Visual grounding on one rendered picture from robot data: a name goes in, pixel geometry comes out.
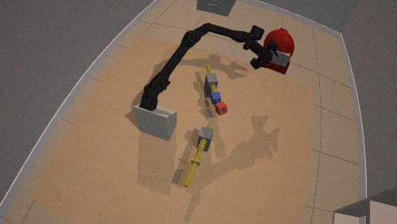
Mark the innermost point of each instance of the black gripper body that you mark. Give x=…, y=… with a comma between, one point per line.
x=255, y=62

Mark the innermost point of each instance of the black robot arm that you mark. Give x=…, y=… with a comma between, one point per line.
x=160, y=81

